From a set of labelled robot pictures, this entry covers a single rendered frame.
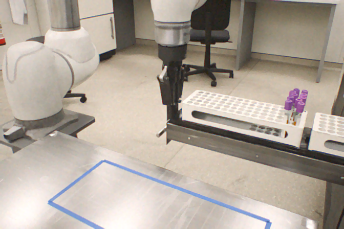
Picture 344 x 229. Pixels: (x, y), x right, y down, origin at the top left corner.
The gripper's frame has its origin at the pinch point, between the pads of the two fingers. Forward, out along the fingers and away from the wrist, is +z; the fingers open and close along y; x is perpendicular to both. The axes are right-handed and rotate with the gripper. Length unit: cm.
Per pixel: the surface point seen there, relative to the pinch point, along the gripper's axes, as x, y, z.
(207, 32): 74, 220, 23
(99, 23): 232, 238, 28
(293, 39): 2, 350, 47
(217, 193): -23.4, -27.9, -2.2
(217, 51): 106, 350, 76
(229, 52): 87, 350, 76
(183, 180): -16.5, -27.3, -2.1
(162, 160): 47, 76, 80
